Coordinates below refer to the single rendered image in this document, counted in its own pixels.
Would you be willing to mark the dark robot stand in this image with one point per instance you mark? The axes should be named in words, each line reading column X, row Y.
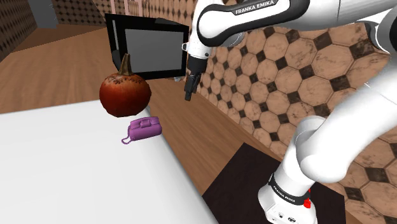
column 245, row 183

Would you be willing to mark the black television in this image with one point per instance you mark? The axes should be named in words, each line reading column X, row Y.
column 152, row 49

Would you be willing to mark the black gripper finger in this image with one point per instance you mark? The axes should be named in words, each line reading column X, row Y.
column 190, row 86

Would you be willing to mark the red-orange pumpkin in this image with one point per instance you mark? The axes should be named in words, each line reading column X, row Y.
column 124, row 93

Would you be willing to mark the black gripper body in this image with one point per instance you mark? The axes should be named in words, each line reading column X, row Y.
column 196, row 65

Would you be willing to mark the purple toy telephone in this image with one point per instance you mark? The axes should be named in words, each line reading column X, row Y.
column 145, row 128

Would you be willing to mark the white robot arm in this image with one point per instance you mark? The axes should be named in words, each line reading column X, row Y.
column 335, row 145

